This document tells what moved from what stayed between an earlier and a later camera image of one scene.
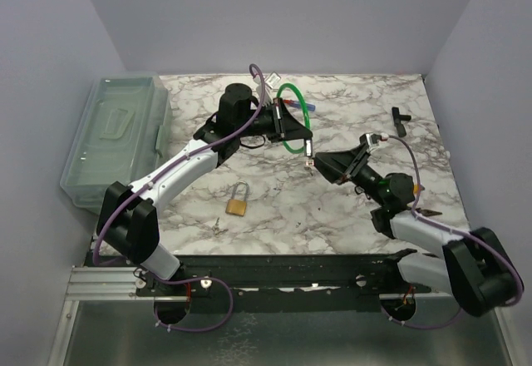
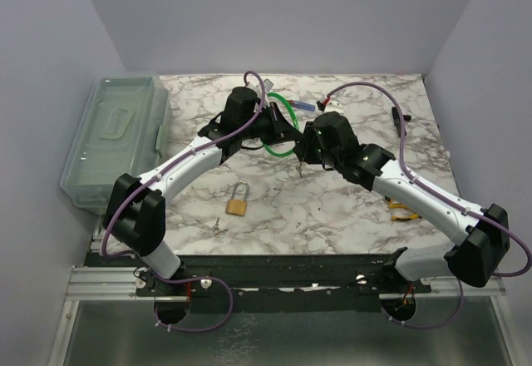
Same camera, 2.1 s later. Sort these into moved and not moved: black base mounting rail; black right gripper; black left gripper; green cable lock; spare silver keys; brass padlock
Moved: black right gripper; green cable lock
Not moved: black base mounting rail; spare silver keys; brass padlock; black left gripper
